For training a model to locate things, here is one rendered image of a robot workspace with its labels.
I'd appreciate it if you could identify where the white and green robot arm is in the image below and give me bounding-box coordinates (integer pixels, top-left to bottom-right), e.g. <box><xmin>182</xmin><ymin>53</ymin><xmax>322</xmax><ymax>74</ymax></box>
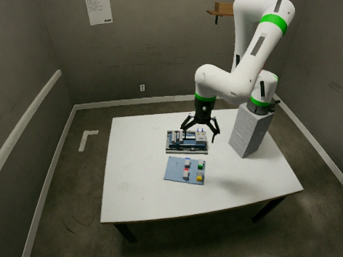
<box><xmin>194</xmin><ymin>0</ymin><xmax>295</xmax><ymax>115</ymax></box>

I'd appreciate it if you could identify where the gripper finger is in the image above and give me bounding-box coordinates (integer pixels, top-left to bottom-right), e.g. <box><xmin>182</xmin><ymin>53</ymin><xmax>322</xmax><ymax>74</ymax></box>
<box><xmin>203</xmin><ymin>116</ymin><xmax>220</xmax><ymax>144</ymax></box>
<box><xmin>180</xmin><ymin>113</ymin><xmax>201</xmax><ymax>140</ymax></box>

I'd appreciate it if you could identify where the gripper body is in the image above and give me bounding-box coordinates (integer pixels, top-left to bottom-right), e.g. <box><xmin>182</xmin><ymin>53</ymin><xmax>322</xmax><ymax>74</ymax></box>
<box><xmin>193</xmin><ymin>108</ymin><xmax>211</xmax><ymax>125</ymax></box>

